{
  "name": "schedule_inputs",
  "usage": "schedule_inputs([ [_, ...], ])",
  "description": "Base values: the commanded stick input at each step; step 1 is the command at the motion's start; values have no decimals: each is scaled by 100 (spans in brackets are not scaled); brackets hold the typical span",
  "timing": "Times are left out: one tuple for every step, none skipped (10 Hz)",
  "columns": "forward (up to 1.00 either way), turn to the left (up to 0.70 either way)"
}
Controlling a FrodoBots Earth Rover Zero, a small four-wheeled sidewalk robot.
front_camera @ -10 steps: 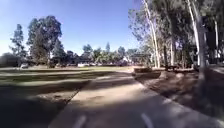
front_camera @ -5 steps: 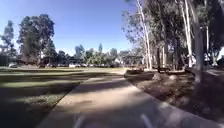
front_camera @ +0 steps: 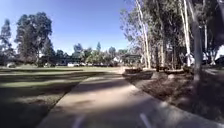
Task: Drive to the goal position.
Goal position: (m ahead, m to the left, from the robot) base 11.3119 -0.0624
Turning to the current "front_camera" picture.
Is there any brown mulch ground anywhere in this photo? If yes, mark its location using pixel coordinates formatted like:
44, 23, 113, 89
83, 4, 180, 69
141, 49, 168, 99
122, 67, 224, 123

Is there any row of tall pale-trunked trees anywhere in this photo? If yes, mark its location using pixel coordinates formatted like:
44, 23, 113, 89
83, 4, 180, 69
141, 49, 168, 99
119, 0, 224, 81

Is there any pale concrete path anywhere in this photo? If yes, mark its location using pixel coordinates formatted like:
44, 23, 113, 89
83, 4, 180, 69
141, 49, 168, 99
35, 67, 224, 128

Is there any low distant building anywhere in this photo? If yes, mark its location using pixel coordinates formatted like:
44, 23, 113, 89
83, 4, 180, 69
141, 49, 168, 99
57, 57, 88, 68

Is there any green grass field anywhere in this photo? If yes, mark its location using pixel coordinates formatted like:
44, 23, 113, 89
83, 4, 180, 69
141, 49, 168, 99
0, 65, 122, 128

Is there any large dark tree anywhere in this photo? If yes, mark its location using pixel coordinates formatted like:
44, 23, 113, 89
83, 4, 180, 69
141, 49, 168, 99
14, 11, 56, 67

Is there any row of distant trees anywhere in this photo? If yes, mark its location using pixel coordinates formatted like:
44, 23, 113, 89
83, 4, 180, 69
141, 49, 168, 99
53, 41, 129, 67

